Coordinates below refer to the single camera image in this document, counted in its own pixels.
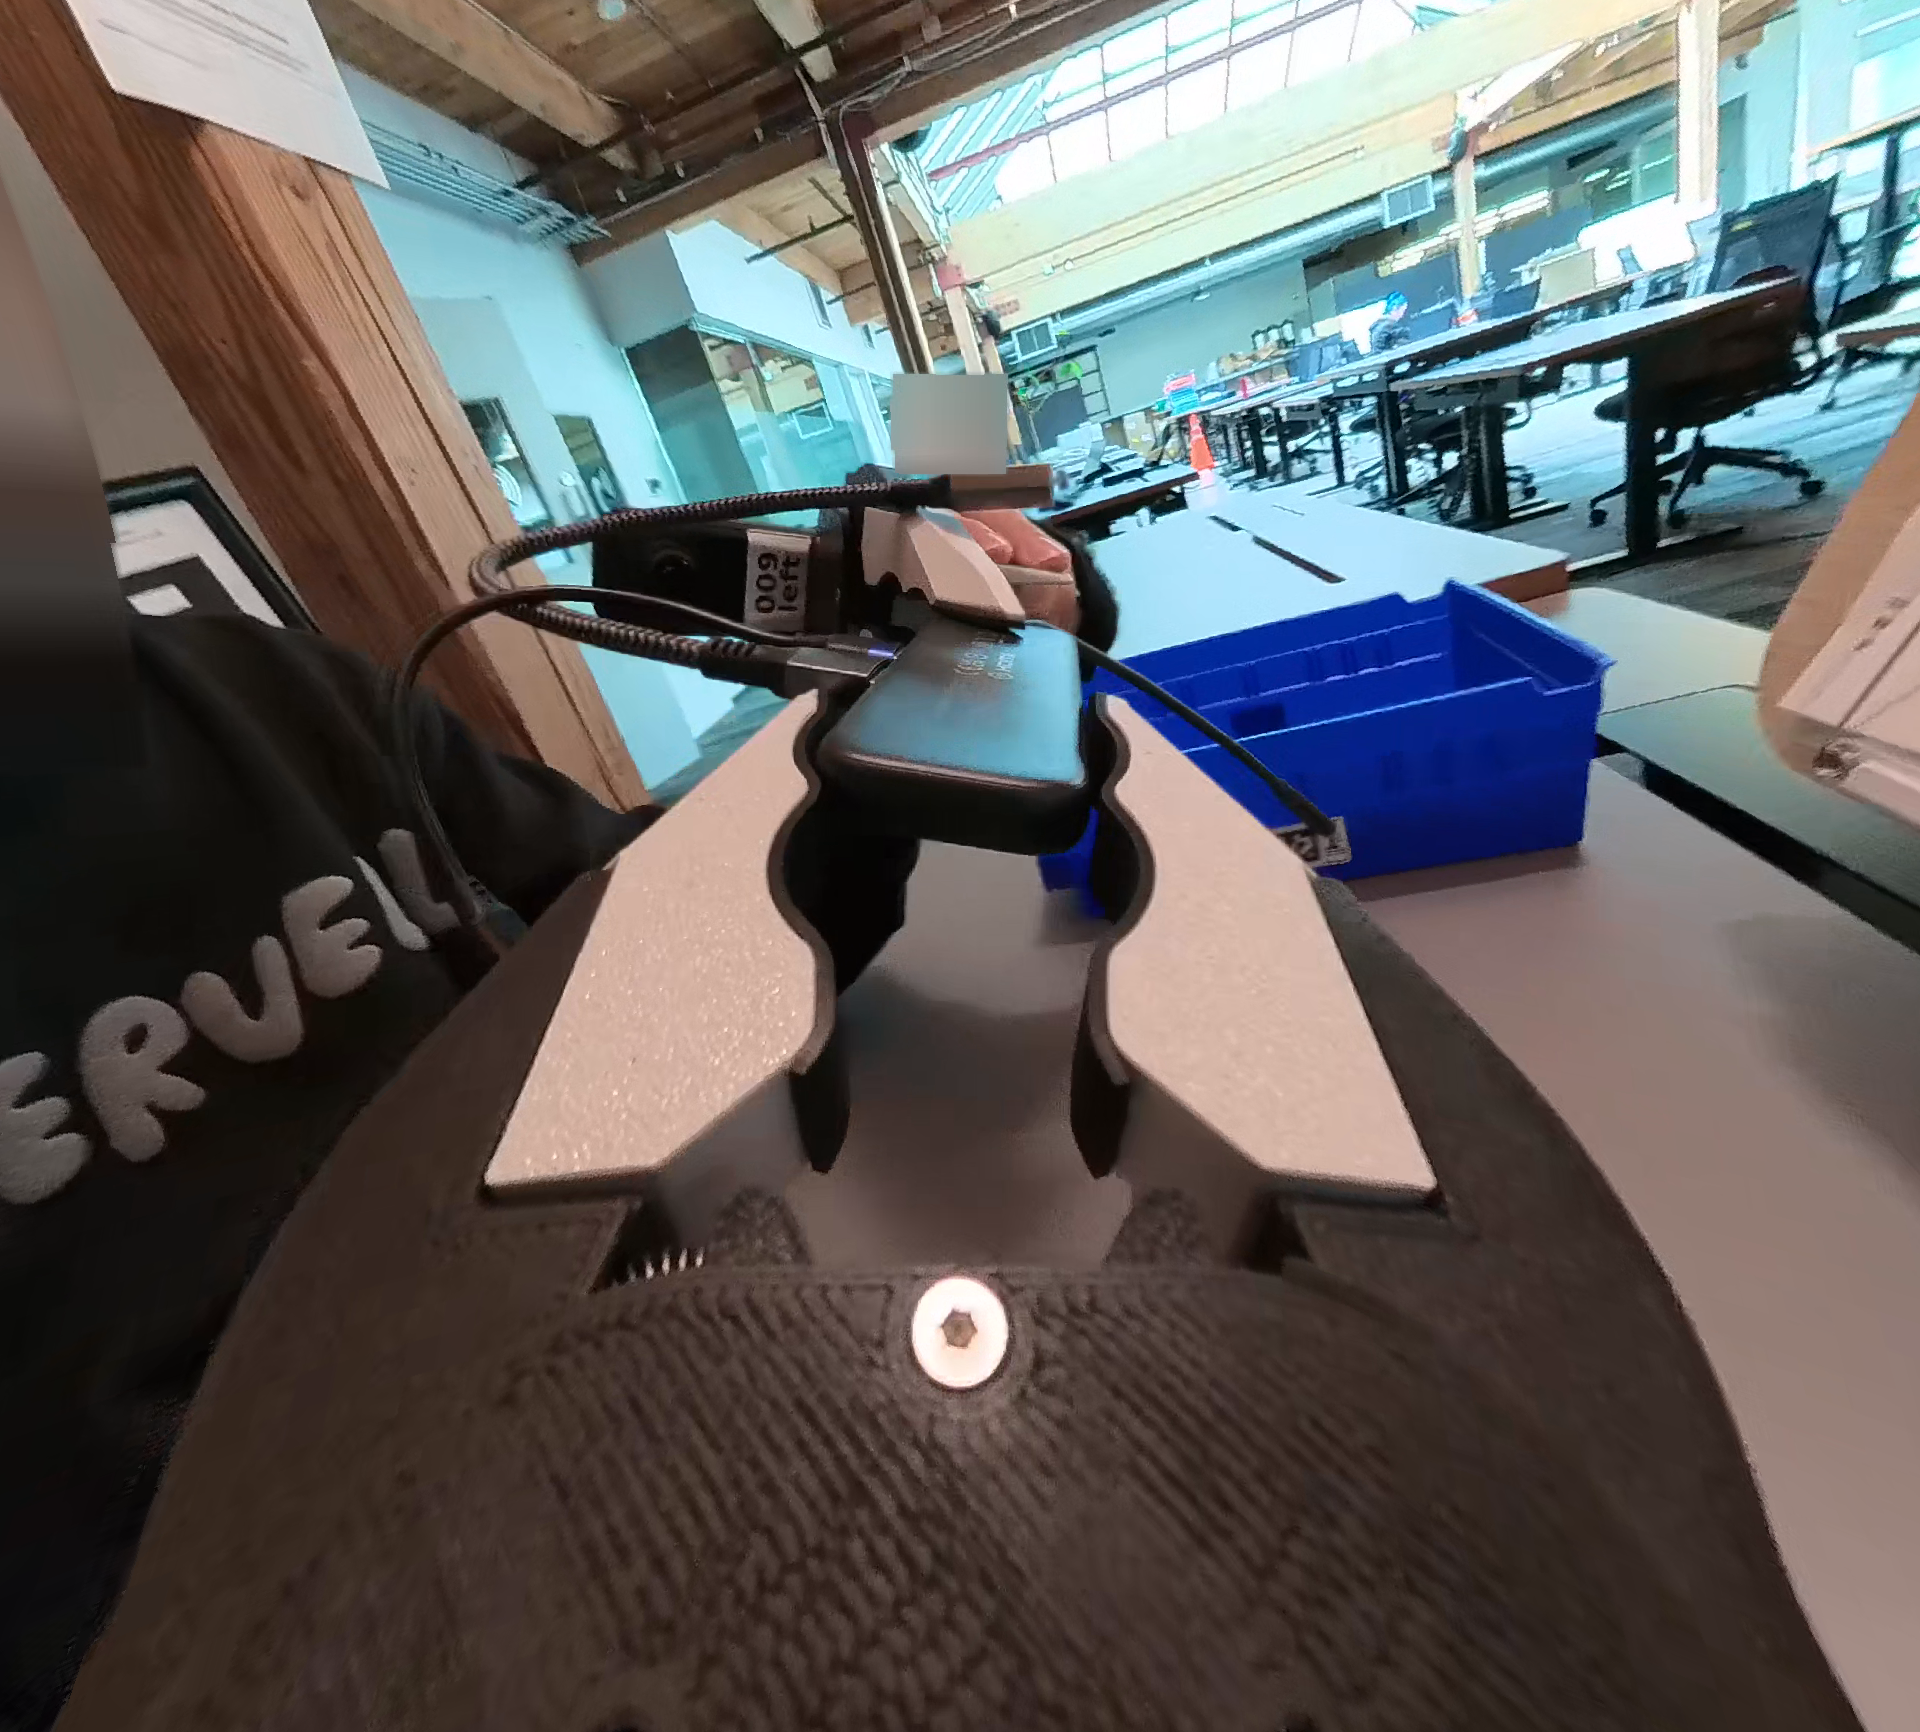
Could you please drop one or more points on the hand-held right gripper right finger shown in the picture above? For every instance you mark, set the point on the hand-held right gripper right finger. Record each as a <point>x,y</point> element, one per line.
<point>1275,1028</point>

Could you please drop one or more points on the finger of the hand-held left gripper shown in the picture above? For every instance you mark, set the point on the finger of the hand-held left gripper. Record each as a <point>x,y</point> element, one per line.
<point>958,576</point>

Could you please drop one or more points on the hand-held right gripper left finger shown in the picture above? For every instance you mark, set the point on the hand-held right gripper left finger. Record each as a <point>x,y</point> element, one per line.
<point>644,1028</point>

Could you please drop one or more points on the slim dark grey usb hub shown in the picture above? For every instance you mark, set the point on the slim dark grey usb hub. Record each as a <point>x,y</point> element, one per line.
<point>958,742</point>

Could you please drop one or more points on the blue plastic bin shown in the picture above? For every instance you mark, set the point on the blue plastic bin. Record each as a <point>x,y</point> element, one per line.
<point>1427,772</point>

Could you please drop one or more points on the orange traffic cone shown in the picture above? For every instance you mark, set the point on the orange traffic cone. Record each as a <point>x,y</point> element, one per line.
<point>1202,451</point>

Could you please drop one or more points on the person's black sweatshirt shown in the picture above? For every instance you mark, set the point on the person's black sweatshirt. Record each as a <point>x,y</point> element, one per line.
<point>225,862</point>

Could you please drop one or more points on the black framed floor sign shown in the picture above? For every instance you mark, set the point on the black framed floor sign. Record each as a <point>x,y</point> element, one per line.
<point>163,562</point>

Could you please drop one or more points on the long wooden office desk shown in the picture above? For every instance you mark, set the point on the long wooden office desk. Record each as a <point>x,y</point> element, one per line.
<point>1588,339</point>

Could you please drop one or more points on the printed instruction sheets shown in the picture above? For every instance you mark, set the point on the printed instruction sheets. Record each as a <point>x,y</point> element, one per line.
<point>1881,668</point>

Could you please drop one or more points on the wooden document stand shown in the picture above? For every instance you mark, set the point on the wooden document stand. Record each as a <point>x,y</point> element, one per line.
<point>1859,533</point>

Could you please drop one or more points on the black office chair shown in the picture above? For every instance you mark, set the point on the black office chair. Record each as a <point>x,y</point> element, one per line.
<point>1755,307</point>

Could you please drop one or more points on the wooden post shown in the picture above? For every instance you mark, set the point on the wooden post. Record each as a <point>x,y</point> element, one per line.
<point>298,339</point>

